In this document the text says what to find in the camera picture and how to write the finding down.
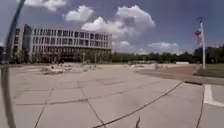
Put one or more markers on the thin curved dark rod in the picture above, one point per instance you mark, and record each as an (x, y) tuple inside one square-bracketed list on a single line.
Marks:
[(4, 86)]

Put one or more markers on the light pole with red banner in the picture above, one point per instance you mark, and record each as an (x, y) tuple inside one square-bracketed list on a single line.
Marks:
[(203, 50)]

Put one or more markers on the robot's own part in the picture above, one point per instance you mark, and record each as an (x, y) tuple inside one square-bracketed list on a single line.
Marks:
[(137, 122)]

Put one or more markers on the green grass lawn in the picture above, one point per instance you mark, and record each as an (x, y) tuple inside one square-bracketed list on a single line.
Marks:
[(213, 70)]

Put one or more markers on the grey concrete slab plaza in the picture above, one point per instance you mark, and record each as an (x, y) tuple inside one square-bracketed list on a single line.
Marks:
[(100, 100)]

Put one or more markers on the white low structure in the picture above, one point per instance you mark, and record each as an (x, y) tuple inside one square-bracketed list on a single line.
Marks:
[(182, 62)]

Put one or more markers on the row of trees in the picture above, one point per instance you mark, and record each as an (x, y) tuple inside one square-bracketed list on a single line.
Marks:
[(160, 57)]

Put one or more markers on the pale building with window rows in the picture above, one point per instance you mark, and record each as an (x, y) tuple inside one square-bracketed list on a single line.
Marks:
[(66, 41)]

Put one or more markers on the pale stone blocks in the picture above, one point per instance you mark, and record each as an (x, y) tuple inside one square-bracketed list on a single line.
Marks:
[(53, 70)]

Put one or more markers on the grey concrete kerb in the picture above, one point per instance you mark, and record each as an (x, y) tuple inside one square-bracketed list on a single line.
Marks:
[(206, 80)]

